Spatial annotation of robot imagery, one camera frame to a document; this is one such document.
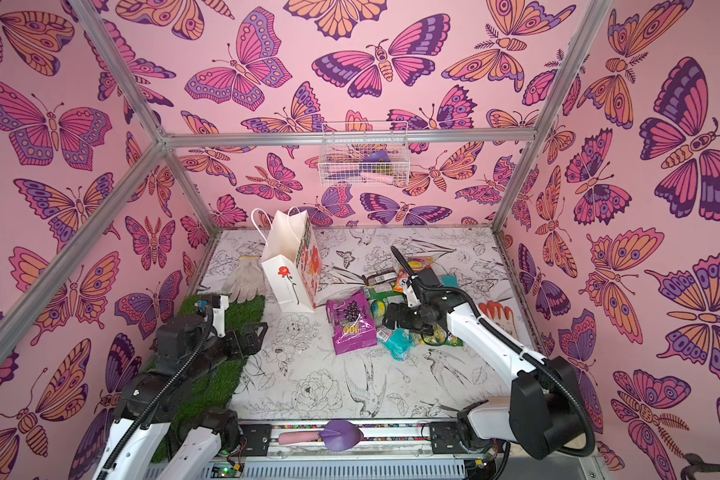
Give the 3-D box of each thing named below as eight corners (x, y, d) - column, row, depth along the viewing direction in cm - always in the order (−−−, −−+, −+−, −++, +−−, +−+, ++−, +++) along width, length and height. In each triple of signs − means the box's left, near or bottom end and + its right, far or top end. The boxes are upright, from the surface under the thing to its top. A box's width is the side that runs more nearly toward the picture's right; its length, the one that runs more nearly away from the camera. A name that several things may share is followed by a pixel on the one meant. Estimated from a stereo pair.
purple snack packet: (337, 357, 89) (334, 347, 84) (325, 310, 100) (322, 298, 94) (379, 344, 92) (379, 334, 86) (363, 299, 102) (363, 287, 96)
